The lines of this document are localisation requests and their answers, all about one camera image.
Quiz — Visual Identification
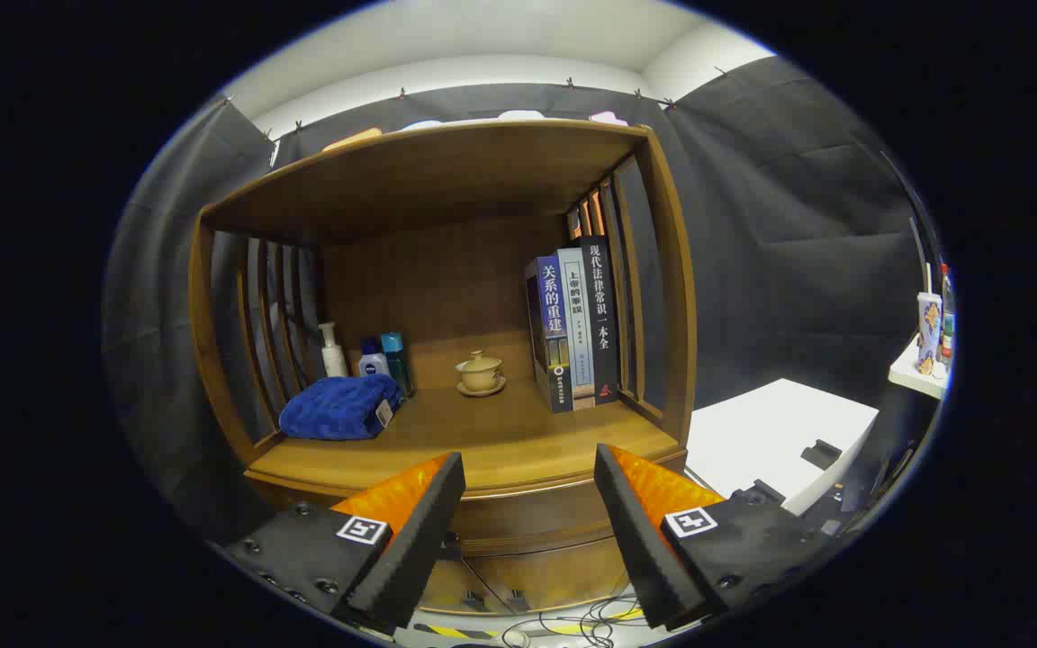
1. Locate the orange flat board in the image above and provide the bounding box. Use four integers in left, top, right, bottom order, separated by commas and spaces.
320, 127, 384, 152

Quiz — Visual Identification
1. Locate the white bottle blue label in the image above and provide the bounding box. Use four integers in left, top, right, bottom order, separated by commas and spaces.
357, 337, 392, 379

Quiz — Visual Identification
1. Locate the white shelf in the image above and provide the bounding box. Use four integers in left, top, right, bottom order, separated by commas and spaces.
888, 335, 947, 401

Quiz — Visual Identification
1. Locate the yellow black floor tape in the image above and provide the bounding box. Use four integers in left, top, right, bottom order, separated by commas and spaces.
412, 607, 645, 642

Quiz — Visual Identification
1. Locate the wooden countertop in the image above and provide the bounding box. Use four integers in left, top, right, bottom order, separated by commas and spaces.
247, 378, 681, 500

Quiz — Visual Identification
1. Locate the teal bottle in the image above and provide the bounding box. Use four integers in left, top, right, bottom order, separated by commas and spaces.
380, 332, 413, 399

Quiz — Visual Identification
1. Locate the red label bottle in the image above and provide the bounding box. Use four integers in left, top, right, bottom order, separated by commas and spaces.
938, 264, 957, 365

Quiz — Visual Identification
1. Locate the pale blue book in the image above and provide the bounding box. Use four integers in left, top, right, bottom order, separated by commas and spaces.
557, 247, 596, 410

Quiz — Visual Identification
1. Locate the blue towel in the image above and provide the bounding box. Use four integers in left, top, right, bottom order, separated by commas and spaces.
278, 373, 404, 442

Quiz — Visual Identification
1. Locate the beige lidded teacup with saucer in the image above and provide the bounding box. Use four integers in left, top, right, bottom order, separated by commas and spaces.
455, 350, 508, 398

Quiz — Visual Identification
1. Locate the wooden cabinet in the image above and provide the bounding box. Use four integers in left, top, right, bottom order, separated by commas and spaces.
187, 119, 699, 617

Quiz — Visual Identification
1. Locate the white pump bottle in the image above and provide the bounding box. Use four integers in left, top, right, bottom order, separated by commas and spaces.
318, 321, 350, 379

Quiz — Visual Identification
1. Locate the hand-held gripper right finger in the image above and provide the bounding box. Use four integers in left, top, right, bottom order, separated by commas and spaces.
593, 443, 830, 631

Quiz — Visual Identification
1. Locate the black book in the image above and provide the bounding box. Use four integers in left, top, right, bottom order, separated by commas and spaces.
580, 235, 620, 405

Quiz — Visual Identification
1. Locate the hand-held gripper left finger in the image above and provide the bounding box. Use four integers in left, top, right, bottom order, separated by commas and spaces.
220, 452, 467, 631

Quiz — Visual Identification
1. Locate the tangle of cables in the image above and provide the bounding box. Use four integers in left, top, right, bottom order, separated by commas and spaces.
500, 589, 645, 648

